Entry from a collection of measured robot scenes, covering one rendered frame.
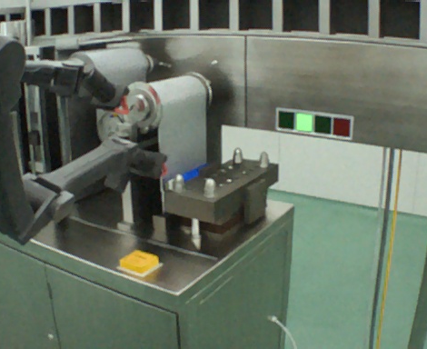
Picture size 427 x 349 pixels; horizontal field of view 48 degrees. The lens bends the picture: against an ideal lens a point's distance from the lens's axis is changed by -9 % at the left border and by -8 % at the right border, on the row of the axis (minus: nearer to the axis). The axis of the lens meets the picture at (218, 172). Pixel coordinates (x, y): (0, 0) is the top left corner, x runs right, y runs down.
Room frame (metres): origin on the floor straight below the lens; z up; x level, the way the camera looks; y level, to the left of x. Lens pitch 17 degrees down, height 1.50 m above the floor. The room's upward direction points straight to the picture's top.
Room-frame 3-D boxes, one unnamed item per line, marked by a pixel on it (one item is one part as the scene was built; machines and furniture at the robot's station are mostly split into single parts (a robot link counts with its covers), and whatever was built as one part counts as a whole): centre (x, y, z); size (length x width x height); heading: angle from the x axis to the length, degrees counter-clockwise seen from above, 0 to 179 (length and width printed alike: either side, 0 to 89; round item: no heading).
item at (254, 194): (1.43, -0.11, 0.96); 0.10 x 0.03 x 0.11; 149
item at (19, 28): (1.89, 0.78, 1.50); 0.14 x 0.14 x 0.06
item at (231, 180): (1.47, -0.02, 1.00); 0.40 x 0.16 x 0.06; 149
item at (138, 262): (1.14, 0.20, 0.91); 0.07 x 0.07 x 0.02; 59
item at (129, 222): (1.40, 0.27, 1.05); 0.06 x 0.05 x 0.31; 149
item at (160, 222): (1.50, 0.10, 0.92); 0.28 x 0.04 x 0.04; 149
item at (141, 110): (1.41, 0.22, 1.25); 0.07 x 0.02 x 0.07; 59
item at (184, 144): (1.49, 0.10, 1.10); 0.23 x 0.01 x 0.18; 149
